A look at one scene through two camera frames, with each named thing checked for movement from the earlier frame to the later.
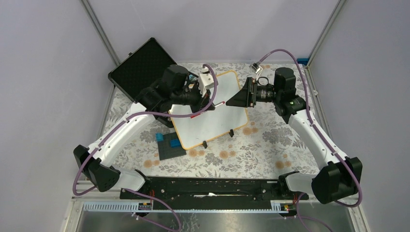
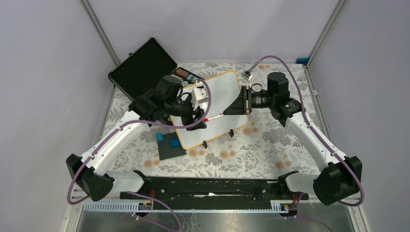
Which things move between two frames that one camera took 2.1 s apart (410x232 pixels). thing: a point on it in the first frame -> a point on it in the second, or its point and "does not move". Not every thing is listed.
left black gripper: (202, 101) -> (190, 119)
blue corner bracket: (303, 61) does not move
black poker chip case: (141, 70) does not move
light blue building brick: (159, 137) does not move
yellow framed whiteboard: (193, 131) does not move
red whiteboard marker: (219, 104) -> (207, 119)
